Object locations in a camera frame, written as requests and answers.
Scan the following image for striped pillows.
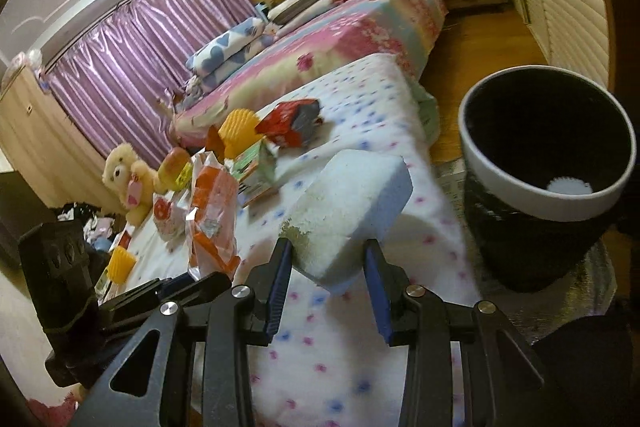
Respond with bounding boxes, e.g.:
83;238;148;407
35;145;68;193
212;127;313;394
266;0;335;28

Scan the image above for yellow-red apple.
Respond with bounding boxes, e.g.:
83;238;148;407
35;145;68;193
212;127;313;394
156;146;194;194

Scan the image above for black trash bin white rim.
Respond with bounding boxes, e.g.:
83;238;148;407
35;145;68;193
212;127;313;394
458;65;636;294

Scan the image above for green carton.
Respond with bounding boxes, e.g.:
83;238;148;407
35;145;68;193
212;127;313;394
233;141;282;204

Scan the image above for light wooden cabinet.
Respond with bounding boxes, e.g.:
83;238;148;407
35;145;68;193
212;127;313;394
0;66;110;208

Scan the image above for purple curtain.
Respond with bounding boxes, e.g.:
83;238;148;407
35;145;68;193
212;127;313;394
44;0;257;158

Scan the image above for bed with pink floral sheet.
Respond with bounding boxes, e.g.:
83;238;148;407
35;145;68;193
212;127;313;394
171;0;449;148

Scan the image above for white and red snack packet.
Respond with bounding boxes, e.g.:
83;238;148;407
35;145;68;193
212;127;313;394
151;191;195;242

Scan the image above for silver foil mat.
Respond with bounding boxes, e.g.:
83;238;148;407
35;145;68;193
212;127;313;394
434;156;632;344

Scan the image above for white flower-dotted blanket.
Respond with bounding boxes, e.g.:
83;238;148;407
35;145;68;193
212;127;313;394
97;53;483;427

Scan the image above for orange and white plastic bag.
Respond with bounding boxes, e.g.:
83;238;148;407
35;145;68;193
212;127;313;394
186;151;242;280

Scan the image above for pile of clothes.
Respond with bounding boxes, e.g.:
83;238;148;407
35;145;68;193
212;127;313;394
54;202;123;254

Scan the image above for cream teddy bear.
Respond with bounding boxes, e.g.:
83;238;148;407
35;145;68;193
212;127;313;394
102;142;160;226

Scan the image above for yellow foam fruit net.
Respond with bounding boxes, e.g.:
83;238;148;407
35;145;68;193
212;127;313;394
219;108;264;158
106;246;139;284

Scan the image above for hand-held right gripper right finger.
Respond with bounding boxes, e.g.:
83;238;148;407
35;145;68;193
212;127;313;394
364;239;546;427

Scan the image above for white foam block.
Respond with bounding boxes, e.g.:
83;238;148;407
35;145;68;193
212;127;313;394
281;150;414;296

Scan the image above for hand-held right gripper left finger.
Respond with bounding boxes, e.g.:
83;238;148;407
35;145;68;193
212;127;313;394
70;238;294;427

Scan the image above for folded heart-print quilt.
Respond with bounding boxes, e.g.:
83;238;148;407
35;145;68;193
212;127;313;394
186;17;279;88

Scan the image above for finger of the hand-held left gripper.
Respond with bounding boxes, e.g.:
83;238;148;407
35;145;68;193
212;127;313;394
160;272;232;310

